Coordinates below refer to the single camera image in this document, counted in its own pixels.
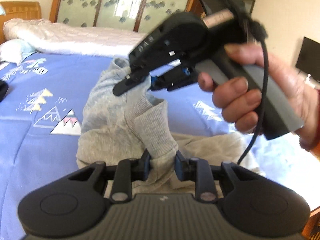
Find grey sweat pants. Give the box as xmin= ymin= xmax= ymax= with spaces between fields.
xmin=75 ymin=57 xmax=266 ymax=196

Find bare right hand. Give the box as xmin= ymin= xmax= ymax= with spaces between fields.
xmin=198 ymin=44 xmax=319 ymax=154

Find wooden frosted glass wardrobe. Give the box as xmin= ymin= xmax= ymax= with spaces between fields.
xmin=49 ymin=0 xmax=203 ymax=33

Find blue printed bed sheet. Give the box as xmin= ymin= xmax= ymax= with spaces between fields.
xmin=1 ymin=53 xmax=319 ymax=239

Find black television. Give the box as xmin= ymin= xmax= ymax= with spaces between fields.
xmin=296 ymin=37 xmax=320 ymax=81

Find light blue pillow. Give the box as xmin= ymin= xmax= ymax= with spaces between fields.
xmin=0 ymin=38 xmax=37 ymax=66

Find wooden headboard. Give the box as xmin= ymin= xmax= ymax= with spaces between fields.
xmin=1 ymin=1 xmax=42 ymax=43

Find black folded garment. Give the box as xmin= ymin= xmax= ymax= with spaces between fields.
xmin=0 ymin=80 xmax=9 ymax=102

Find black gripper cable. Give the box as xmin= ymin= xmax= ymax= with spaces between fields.
xmin=236 ymin=19 xmax=270 ymax=166

